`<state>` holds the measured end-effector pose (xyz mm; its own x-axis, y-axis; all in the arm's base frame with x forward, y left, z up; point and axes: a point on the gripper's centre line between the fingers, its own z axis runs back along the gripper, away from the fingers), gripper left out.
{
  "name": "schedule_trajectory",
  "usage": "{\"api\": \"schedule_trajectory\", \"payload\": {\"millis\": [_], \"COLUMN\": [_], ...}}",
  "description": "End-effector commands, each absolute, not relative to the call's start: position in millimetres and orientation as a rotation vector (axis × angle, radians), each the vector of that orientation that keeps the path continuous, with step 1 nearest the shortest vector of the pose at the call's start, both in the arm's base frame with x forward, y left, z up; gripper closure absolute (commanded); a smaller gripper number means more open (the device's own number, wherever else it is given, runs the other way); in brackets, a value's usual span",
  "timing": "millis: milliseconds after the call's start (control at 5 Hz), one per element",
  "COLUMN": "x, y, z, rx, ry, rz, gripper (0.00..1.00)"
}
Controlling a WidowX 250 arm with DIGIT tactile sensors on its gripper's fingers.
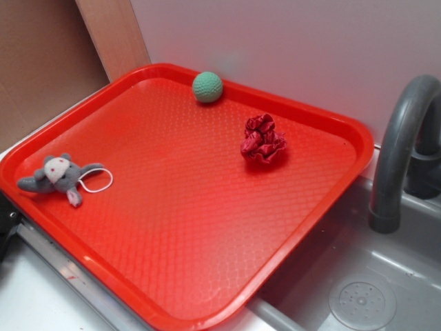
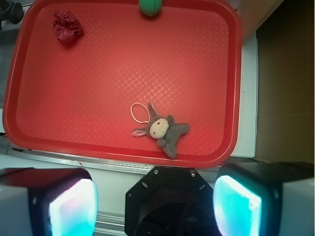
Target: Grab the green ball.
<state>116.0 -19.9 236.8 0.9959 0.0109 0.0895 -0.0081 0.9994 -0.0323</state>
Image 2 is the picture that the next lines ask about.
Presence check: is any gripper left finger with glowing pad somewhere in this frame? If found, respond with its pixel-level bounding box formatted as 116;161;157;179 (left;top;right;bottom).
0;168;98;236

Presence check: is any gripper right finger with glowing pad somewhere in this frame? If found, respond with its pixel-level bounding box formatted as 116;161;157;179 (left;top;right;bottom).
213;162;315;236

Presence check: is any green ball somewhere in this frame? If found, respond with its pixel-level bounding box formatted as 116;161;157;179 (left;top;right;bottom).
138;0;162;17

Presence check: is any grey plush donkey toy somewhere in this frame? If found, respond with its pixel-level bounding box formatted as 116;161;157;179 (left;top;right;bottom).
130;103;190;160

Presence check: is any red plastic tray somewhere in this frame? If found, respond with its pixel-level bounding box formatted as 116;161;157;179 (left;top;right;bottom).
3;0;242;168

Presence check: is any brown cardboard box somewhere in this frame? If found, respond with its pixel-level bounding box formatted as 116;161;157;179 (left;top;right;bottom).
255;0;315;163

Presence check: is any crumpled red cloth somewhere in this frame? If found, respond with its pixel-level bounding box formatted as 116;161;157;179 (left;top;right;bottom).
53;10;84;44

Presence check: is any black tripod knob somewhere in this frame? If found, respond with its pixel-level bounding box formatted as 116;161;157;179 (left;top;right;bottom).
0;0;24;28

